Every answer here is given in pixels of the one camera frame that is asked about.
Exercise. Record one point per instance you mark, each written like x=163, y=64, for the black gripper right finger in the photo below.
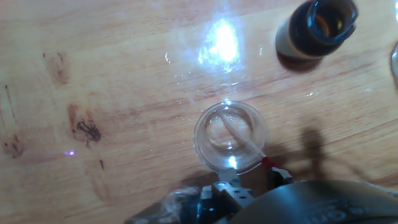
x=278, y=177

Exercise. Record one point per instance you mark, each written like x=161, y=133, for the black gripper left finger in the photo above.
x=231, y=193

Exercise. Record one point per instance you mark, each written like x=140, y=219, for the glass dropper with red bulb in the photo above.
x=242, y=140

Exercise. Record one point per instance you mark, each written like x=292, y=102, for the clear graduated glass beaker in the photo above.
x=230, y=146

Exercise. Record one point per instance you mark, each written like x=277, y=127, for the amber glass bottle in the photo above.
x=317, y=29

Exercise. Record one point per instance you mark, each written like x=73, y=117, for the clear tapered cup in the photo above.
x=395, y=62

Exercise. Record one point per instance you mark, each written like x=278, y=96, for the varnished wooden board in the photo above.
x=93, y=46

